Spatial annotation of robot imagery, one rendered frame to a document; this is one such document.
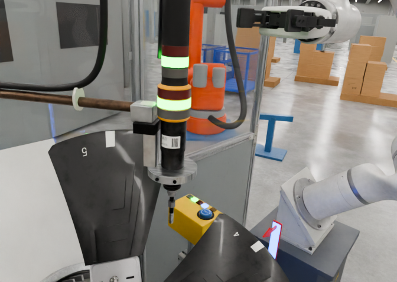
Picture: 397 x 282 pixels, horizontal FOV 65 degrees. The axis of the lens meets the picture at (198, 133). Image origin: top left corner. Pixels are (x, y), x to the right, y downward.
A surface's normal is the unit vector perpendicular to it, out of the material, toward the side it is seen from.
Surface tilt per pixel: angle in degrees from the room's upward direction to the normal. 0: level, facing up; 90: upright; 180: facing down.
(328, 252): 0
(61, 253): 50
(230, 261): 11
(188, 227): 90
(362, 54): 90
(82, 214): 57
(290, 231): 90
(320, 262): 0
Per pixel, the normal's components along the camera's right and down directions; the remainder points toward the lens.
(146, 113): -0.18, 0.34
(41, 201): 0.57, -0.38
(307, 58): -0.43, 0.30
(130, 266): -0.25, -0.30
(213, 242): 0.09, -0.86
